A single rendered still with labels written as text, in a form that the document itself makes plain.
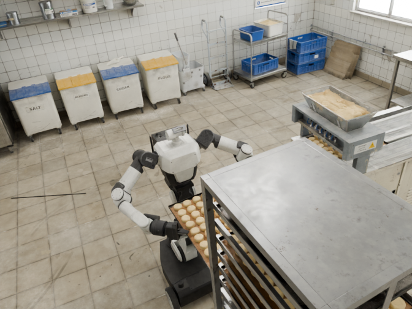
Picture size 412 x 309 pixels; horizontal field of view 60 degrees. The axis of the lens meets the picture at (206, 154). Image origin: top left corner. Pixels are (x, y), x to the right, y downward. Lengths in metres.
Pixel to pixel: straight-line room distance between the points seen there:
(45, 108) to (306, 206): 4.87
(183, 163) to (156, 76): 3.61
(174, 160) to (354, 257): 1.42
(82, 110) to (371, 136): 4.17
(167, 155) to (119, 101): 3.61
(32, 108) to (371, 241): 5.08
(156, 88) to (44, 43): 1.76
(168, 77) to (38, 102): 1.94
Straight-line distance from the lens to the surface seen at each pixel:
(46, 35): 6.03
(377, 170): 3.13
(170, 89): 5.91
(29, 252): 4.00
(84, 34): 6.06
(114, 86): 5.65
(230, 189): 1.23
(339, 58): 7.02
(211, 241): 1.49
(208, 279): 3.01
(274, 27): 6.46
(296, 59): 6.94
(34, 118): 5.72
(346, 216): 1.16
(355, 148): 2.80
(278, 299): 1.20
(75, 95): 5.61
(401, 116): 3.85
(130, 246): 3.64
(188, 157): 2.26
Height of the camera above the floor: 2.60
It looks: 34 degrees down
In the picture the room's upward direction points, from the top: 5 degrees counter-clockwise
